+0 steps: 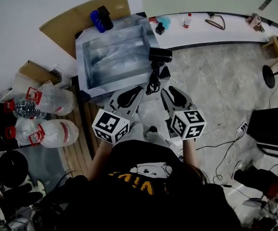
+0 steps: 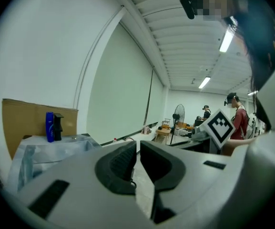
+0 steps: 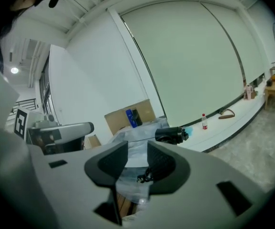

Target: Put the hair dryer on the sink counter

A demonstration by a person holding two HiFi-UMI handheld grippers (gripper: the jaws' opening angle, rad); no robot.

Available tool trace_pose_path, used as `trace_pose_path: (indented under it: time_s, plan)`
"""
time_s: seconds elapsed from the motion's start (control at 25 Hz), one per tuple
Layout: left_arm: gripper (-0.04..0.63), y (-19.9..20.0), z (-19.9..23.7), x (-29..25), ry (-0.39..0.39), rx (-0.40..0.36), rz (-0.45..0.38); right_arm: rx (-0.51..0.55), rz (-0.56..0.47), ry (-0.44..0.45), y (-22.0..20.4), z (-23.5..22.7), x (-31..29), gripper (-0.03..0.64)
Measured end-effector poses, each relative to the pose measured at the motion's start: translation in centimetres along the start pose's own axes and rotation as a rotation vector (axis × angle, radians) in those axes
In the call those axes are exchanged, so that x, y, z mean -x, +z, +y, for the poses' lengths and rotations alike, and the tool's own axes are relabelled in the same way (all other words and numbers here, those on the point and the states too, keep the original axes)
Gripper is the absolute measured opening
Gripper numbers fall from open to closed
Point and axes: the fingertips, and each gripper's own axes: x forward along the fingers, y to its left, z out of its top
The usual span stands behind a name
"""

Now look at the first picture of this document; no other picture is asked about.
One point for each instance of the brown cardboard sheet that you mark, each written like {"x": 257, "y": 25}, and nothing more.
{"x": 64, "y": 25}

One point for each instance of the black dispenser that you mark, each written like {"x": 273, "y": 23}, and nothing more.
{"x": 105, "y": 18}

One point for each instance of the black cabinet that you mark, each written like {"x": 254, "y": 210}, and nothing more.
{"x": 271, "y": 126}

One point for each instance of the black round stool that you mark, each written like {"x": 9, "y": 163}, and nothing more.
{"x": 12, "y": 168}

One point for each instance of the black hair dryer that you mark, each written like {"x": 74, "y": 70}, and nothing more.
{"x": 160, "y": 55}

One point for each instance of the white and brown carton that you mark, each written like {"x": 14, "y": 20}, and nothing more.
{"x": 255, "y": 23}

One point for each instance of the red packet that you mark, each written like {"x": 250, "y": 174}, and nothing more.
{"x": 153, "y": 20}

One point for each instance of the white power strip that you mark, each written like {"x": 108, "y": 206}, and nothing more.
{"x": 242, "y": 126}

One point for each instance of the small white red-capped bottle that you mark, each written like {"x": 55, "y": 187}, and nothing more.
{"x": 187, "y": 21}

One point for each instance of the person's left forearm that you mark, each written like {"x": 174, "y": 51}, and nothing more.
{"x": 100, "y": 160}

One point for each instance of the black standing fan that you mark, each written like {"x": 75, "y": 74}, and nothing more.
{"x": 268, "y": 77}

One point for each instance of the small black box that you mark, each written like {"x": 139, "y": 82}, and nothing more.
{"x": 160, "y": 29}

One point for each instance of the person's black printed t-shirt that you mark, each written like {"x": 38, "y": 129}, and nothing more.
{"x": 141, "y": 201}

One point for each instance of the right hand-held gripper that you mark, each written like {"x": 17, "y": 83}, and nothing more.
{"x": 188, "y": 125}

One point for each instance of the person's right forearm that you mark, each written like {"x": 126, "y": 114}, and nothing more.
{"x": 190, "y": 153}

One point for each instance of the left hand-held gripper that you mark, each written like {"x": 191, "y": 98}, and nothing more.
{"x": 109, "y": 126}

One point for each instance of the blue bottle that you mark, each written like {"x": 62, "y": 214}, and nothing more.
{"x": 97, "y": 21}

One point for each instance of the silver drain cap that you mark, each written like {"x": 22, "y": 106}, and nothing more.
{"x": 128, "y": 20}

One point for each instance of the cardboard box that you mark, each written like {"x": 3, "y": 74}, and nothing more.
{"x": 36, "y": 72}

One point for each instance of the grey marble-pattern sink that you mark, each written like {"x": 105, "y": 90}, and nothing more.
{"x": 114, "y": 56}

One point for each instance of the person's light grey trousers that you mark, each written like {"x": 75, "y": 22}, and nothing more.
{"x": 150, "y": 114}

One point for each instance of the teal cloth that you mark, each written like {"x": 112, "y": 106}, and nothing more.
{"x": 165, "y": 20}

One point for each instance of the person's black shoe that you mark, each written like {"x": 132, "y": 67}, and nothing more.
{"x": 153, "y": 129}

